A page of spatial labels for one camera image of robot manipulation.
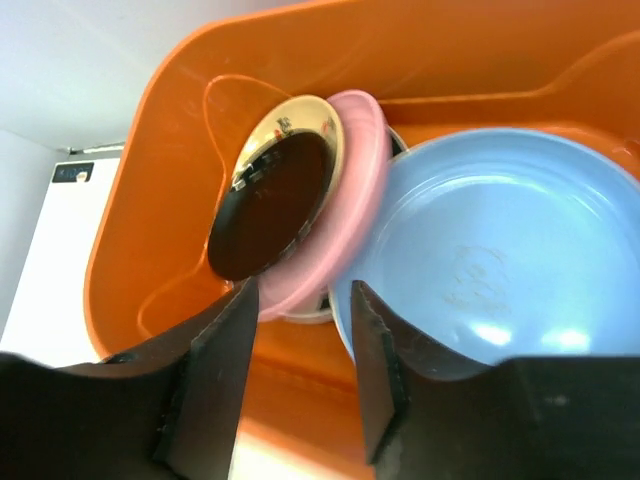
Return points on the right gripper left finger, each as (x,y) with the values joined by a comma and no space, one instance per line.
(167,408)

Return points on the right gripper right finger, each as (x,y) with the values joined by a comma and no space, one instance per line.
(429,412)

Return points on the white plate green rim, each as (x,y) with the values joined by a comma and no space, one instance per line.
(317,309)

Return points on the blue plastic plate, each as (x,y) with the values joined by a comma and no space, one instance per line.
(504,242)

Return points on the pink plastic plate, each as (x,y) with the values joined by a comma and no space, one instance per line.
(338,233)

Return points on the small beige patterned plate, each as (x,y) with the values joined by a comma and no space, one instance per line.
(298,114)

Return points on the orange plastic bin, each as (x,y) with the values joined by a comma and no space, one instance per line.
(437,67)

